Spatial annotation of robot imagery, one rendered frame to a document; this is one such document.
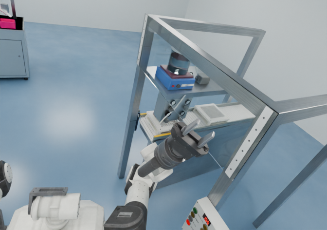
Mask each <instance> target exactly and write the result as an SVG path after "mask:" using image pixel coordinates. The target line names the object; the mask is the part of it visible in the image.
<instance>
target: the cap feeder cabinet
mask: <svg viewBox="0 0 327 230"><path fill-rule="evenodd" d="M0 18H1V19H13V16H12V17H9V16H6V15H0ZM14 20H15V22H16V28H15V29H8V28H1V27H0V78H10V77H23V78H24V80H28V77H30V75H29V56H28V48H27V40H26V33H25V25H24V17H17V19H14Z"/></svg>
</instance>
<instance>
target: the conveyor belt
mask: <svg viewBox="0 0 327 230"><path fill-rule="evenodd" d="M139 122H140V124H141V126H142V127H143V129H144V131H145V132H146V134H147V136H148V138H149V139H150V141H151V143H153V142H152V141H153V136H155V133H154V130H153V129H152V127H151V126H150V124H149V123H148V122H147V120H146V119H145V117H144V118H141V119H140V120H139Z"/></svg>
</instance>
